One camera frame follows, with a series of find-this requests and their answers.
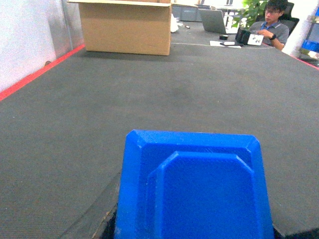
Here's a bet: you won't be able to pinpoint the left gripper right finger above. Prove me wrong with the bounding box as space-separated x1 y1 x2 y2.
273 223 319 239

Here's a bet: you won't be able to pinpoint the green potted plant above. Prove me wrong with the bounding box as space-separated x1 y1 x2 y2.
233 0 267 28

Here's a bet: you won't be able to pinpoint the black office chair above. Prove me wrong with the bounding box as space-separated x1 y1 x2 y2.
256 1 300 35

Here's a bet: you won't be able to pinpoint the blue plastic block part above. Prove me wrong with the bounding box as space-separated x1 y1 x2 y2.
114 130 274 239

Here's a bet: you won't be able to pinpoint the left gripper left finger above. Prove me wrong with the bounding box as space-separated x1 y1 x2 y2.
59 172 121 239

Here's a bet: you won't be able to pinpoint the white papers on table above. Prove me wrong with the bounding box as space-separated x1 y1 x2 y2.
209 40 243 48

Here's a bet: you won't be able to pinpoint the black box with label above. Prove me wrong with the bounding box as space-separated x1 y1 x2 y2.
235 28 264 46

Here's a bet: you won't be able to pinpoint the seated man with glasses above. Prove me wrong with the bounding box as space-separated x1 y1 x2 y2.
249 0 289 51

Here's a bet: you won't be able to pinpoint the grey laptop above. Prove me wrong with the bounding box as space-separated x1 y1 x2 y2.
198 9 238 34

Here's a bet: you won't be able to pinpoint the open cardboard box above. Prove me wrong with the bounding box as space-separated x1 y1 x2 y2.
76 0 171 56

